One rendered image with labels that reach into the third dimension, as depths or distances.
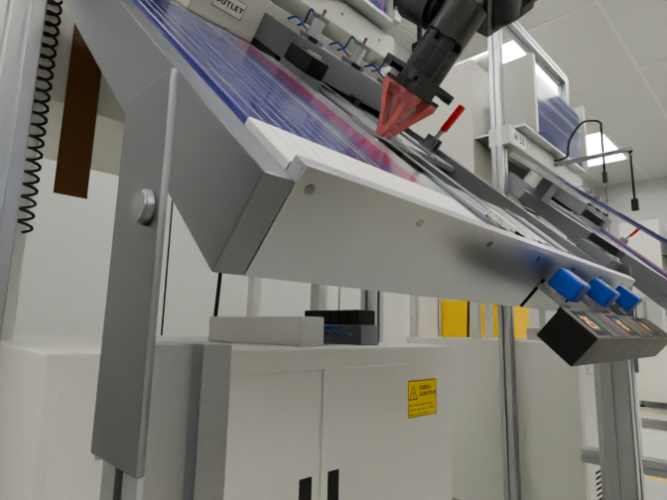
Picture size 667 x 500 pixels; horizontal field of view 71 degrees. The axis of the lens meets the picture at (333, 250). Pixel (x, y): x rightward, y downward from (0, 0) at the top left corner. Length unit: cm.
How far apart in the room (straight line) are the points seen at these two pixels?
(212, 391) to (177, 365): 2
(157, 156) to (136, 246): 4
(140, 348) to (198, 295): 225
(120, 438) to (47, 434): 30
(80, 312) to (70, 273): 17
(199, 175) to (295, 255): 7
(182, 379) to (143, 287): 4
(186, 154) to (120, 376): 14
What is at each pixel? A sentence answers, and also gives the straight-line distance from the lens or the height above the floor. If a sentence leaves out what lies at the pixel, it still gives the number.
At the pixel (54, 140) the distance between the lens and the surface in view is 109.
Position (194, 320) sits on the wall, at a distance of 244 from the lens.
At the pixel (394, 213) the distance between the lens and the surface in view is 29.
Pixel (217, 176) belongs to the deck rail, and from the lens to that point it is 26.
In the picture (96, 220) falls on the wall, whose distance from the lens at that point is 229.
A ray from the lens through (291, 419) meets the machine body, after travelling 66.
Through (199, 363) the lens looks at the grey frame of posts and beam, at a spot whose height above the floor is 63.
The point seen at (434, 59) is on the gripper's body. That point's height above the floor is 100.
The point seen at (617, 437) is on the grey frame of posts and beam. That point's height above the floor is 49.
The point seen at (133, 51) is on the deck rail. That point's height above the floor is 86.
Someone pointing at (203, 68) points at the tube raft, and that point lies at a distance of 40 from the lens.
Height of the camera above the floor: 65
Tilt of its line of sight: 10 degrees up
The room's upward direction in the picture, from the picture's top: 1 degrees clockwise
